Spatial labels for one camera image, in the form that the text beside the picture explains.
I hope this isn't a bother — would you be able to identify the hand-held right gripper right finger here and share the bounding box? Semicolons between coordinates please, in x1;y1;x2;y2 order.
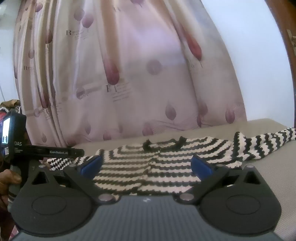
177;155;264;205

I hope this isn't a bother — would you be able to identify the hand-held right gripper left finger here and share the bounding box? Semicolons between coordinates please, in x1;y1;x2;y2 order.
31;155;116;205

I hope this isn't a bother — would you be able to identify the black white striped knit sweater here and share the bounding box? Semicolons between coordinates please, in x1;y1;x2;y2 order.
46;127;296;195

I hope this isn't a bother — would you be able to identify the pile of dark clothes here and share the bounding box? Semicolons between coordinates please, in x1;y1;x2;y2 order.
0;100;22;118

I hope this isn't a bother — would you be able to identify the person's left hand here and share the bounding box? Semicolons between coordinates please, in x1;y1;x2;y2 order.
0;169;23;202

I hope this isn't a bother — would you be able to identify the leaf print curtain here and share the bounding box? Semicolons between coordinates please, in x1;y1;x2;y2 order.
13;0;248;149

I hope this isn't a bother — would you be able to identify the brown wooden door frame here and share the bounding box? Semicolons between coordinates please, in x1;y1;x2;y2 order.
265;0;296;130

